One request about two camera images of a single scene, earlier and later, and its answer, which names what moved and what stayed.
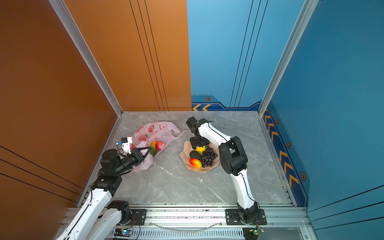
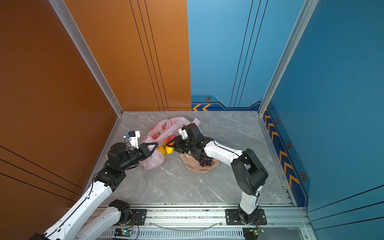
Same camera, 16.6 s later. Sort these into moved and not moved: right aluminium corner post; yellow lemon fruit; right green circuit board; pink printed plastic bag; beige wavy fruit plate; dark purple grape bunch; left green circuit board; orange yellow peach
Moved: yellow lemon fruit; pink printed plastic bag; orange yellow peach
Not moved: right green circuit board; dark purple grape bunch; left green circuit board; beige wavy fruit plate; right aluminium corner post
